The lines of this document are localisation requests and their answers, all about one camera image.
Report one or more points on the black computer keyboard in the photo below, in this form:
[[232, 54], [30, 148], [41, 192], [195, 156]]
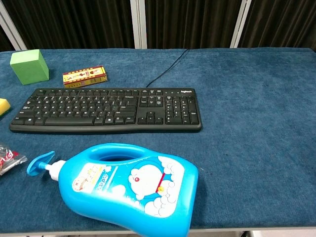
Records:
[[103, 111]]

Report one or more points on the blue pump detergent bottle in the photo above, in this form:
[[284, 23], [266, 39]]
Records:
[[133, 187]]

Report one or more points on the yellow red small carton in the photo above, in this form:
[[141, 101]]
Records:
[[85, 77]]

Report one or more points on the blue table cloth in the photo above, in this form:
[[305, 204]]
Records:
[[247, 118]]

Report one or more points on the dark pleated curtain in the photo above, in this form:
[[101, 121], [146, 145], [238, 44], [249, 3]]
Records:
[[187, 22]]

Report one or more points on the green foam block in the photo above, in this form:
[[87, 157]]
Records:
[[28, 67]]

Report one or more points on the clear plastic snack packet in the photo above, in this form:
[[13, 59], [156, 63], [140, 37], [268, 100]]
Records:
[[8, 159]]

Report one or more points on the yellow green sponge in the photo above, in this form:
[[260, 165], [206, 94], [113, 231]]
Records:
[[3, 106]]

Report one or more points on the white frame post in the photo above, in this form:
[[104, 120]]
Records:
[[138, 23], [240, 23], [12, 27]]

